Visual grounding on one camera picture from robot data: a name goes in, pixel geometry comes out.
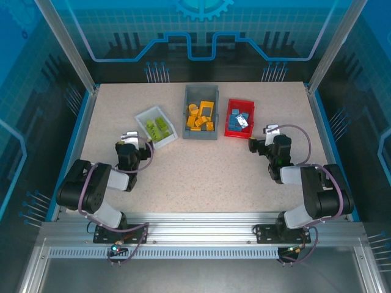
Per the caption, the grey plastic bin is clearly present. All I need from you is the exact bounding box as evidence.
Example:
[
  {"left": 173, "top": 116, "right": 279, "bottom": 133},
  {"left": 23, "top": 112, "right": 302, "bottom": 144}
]
[{"left": 182, "top": 84, "right": 221, "bottom": 140}]

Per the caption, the aluminium mounting beam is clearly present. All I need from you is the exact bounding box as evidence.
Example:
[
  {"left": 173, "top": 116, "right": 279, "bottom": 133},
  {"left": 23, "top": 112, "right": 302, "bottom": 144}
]
[{"left": 38, "top": 212, "right": 366, "bottom": 248}]

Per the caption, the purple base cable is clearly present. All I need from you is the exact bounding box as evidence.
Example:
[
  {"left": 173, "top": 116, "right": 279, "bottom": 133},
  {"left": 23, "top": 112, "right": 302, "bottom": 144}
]
[
  {"left": 105, "top": 221, "right": 150, "bottom": 267},
  {"left": 276, "top": 225, "right": 320, "bottom": 267}
]

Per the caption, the slotted grey cable duct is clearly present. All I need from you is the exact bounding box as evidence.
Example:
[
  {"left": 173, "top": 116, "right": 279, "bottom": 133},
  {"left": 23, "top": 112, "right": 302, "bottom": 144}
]
[{"left": 48, "top": 247, "right": 280, "bottom": 258}]

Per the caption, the aluminium frame post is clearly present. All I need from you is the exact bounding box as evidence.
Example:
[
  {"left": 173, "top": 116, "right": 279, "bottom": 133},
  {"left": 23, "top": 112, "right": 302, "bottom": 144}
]
[
  {"left": 34, "top": 0, "right": 100, "bottom": 94},
  {"left": 307, "top": 0, "right": 358, "bottom": 94}
]

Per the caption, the red plastic bin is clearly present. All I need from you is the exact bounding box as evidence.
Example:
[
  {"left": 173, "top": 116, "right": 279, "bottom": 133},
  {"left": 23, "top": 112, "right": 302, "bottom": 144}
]
[{"left": 224, "top": 98, "right": 256, "bottom": 140}]

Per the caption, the blue table side rail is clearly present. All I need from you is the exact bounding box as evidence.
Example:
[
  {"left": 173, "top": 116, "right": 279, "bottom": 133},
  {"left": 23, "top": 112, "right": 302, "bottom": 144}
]
[
  {"left": 308, "top": 87, "right": 363, "bottom": 223},
  {"left": 45, "top": 87, "right": 100, "bottom": 223}
]

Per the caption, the small LED connector board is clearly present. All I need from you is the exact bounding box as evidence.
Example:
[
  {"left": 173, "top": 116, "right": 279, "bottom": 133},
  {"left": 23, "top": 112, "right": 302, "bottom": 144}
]
[
  {"left": 285, "top": 245, "right": 306, "bottom": 256},
  {"left": 111, "top": 241, "right": 128, "bottom": 256}
]

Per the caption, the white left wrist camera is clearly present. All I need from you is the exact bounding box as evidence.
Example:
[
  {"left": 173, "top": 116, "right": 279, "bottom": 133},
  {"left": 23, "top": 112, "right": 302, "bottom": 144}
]
[{"left": 120, "top": 131, "right": 140, "bottom": 150}]

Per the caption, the orange lego window frame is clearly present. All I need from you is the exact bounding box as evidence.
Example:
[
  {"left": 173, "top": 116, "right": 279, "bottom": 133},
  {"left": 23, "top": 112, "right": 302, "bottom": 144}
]
[{"left": 199, "top": 100, "right": 216, "bottom": 119}]

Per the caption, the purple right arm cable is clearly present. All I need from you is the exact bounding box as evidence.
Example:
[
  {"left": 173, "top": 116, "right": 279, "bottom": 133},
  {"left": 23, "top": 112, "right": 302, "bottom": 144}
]
[{"left": 274, "top": 125, "right": 349, "bottom": 228}]

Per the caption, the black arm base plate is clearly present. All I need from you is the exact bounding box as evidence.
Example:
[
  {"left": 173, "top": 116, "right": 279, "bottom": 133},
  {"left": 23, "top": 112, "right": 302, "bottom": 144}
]
[
  {"left": 254, "top": 224, "right": 312, "bottom": 245},
  {"left": 93, "top": 224, "right": 150, "bottom": 245}
]

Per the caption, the white plastic bin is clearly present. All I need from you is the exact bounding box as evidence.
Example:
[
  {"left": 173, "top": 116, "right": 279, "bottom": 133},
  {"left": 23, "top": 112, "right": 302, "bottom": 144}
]
[{"left": 134, "top": 105, "right": 179, "bottom": 151}]

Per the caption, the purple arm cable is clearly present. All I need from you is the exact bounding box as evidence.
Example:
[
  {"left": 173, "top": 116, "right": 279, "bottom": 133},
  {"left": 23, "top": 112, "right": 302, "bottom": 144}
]
[
  {"left": 78, "top": 134, "right": 155, "bottom": 228},
  {"left": 274, "top": 125, "right": 349, "bottom": 228}
]

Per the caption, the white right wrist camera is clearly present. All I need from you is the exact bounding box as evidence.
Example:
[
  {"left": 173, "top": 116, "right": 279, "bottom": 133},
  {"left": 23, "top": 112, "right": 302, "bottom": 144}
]
[{"left": 264, "top": 124, "right": 280, "bottom": 146}]

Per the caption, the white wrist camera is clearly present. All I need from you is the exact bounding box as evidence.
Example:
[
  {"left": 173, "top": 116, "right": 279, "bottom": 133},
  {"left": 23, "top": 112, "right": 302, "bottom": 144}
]
[
  {"left": 120, "top": 131, "right": 140, "bottom": 150},
  {"left": 264, "top": 124, "right": 280, "bottom": 146}
]

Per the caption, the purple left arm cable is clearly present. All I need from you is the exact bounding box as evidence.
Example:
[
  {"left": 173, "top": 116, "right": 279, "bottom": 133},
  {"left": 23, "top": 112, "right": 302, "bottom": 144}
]
[{"left": 78, "top": 134, "right": 155, "bottom": 228}]

